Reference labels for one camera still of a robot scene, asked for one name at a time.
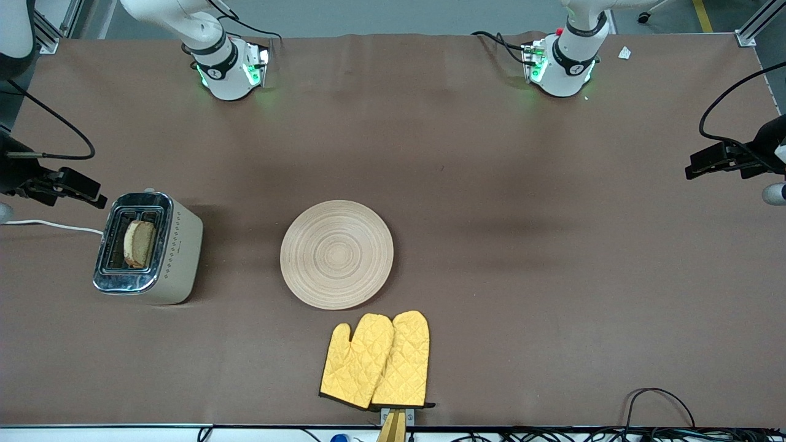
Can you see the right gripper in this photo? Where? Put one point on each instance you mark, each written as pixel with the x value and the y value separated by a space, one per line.
pixel 12 174

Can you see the round wooden plate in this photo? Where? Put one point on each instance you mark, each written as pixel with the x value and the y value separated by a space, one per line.
pixel 336 255

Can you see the office chair caster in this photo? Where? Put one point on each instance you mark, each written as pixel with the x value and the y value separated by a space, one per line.
pixel 643 17

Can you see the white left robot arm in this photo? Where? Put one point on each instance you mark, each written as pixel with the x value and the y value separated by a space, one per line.
pixel 565 77

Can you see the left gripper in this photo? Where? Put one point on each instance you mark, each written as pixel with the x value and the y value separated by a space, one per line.
pixel 769 142

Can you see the yellow quilted oven mitt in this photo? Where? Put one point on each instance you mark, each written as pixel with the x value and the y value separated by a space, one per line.
pixel 405 362
pixel 353 368

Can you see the brown table cover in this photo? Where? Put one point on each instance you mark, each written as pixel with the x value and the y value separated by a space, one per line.
pixel 491 153

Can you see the slice of brown bread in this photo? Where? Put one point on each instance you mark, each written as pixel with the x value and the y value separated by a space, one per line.
pixel 140 244

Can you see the cream and chrome toaster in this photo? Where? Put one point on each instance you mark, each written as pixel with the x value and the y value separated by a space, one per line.
pixel 178 258

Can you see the white paper scrap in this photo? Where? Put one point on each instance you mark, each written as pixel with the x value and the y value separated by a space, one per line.
pixel 624 53

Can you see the aluminium frame post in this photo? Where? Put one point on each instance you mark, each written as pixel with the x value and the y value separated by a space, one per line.
pixel 46 34
pixel 758 24

